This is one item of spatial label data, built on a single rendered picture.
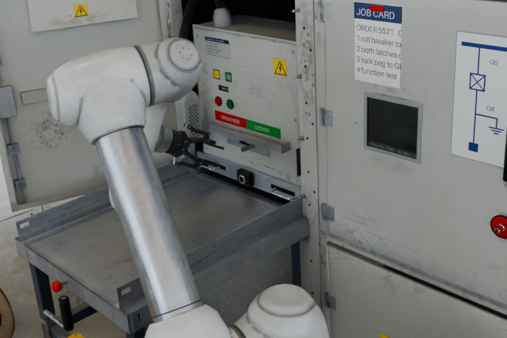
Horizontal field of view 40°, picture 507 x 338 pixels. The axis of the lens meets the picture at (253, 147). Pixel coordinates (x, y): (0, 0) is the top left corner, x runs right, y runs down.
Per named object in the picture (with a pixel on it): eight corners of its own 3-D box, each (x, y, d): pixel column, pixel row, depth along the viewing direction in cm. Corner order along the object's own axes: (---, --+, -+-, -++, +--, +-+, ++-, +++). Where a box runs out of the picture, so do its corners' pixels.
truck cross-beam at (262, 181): (305, 207, 222) (305, 190, 219) (198, 165, 259) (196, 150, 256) (316, 201, 225) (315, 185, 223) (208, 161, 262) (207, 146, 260)
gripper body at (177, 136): (161, 124, 212) (183, 130, 219) (152, 150, 212) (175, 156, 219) (176, 128, 207) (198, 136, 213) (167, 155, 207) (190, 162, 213)
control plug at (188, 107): (188, 143, 242) (183, 95, 235) (179, 140, 245) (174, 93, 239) (205, 137, 246) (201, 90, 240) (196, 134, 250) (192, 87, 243)
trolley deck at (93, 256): (130, 335, 177) (127, 314, 175) (17, 253, 219) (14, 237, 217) (308, 235, 219) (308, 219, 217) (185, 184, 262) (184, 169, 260)
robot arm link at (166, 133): (136, 146, 208) (152, 150, 213) (154, 153, 202) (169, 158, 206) (145, 117, 208) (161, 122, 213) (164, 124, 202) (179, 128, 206)
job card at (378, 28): (400, 90, 174) (401, 6, 167) (352, 81, 185) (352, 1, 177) (401, 90, 175) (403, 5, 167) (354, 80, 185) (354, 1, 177)
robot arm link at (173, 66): (181, 47, 160) (124, 60, 155) (201, 17, 143) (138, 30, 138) (199, 101, 158) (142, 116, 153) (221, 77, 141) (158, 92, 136)
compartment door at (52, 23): (9, 205, 242) (-36, -11, 215) (178, 164, 268) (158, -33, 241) (12, 213, 236) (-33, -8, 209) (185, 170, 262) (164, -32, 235)
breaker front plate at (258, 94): (299, 192, 222) (294, 44, 205) (202, 156, 255) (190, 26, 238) (302, 190, 223) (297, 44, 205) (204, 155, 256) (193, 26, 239)
